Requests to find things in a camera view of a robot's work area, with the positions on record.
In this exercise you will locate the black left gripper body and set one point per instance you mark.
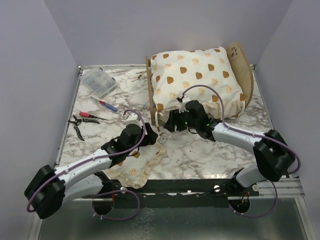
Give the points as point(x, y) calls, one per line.
point(148, 139)

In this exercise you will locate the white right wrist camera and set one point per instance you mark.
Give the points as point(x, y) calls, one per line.
point(183, 100)

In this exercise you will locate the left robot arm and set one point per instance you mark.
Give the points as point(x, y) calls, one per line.
point(48, 188)

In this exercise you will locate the small bear print pillow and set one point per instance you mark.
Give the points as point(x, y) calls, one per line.
point(135, 170)

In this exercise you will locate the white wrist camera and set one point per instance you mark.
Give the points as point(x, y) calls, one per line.
point(133, 118)
point(183, 100)

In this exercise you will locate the blue handled screwdriver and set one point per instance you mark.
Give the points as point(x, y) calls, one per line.
point(106, 105)

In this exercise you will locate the clear plastic screw box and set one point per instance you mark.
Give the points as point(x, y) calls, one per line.
point(99, 82)

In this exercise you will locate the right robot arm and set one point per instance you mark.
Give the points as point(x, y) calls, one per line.
point(270, 150)

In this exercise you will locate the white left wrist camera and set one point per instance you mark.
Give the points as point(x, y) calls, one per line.
point(133, 118)

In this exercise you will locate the red handled screwdriver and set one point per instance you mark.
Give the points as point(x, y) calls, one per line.
point(87, 115)

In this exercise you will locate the large bear print cushion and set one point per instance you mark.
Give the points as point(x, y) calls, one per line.
point(204, 75)

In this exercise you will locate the wooden pet bed frame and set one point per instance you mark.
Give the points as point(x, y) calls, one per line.
point(241, 68)

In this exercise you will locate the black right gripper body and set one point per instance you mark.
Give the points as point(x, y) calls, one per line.
point(183, 120)

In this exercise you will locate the black front mounting rail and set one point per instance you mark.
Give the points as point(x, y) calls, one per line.
point(176, 193)

